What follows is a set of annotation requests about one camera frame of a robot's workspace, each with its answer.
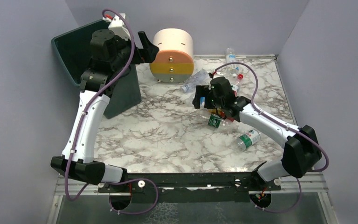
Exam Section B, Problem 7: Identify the green label bottle dark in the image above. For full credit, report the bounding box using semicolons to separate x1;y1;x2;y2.
199;112;238;132

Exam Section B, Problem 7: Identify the round drawer cabinet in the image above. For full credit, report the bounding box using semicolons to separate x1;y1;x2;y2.
150;28;194;83

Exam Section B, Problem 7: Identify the dark green plastic bin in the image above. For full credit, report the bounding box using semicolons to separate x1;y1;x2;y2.
51;20;142;119

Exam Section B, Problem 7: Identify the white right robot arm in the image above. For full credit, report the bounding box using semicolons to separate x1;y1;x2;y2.
193;77;322;185

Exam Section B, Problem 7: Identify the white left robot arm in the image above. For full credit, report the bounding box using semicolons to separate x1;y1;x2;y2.
50;29;159;185

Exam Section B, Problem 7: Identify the green label water bottle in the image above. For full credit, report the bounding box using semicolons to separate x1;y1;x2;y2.
234;129;261;151

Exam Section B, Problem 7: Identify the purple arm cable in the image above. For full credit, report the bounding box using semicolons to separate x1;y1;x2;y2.
210;62;330;214
64;8;136;202

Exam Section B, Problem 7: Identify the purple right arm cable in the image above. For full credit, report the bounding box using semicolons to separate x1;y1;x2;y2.
210;62;330;214

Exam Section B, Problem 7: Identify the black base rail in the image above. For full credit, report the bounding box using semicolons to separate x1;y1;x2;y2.
98;172;281;203

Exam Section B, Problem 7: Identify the brown tea bottle red label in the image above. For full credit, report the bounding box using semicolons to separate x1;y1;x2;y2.
208;108;234;122

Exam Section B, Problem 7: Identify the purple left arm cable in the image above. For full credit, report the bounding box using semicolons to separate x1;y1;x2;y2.
64;8;136;202

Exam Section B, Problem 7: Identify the red label bottle red cap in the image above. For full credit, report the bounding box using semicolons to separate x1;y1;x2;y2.
231;74;243;96

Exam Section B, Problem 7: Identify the aluminium frame rail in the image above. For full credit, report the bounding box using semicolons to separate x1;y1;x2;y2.
47;173;330;224

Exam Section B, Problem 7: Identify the clear bottle blue cap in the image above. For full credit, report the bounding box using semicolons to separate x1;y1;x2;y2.
181;69;209;93

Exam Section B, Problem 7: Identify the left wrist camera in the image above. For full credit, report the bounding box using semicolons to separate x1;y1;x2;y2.
103;14;130;41

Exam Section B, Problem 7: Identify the clear bottle blue white label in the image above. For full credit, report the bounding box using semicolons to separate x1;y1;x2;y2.
225;48;239;78

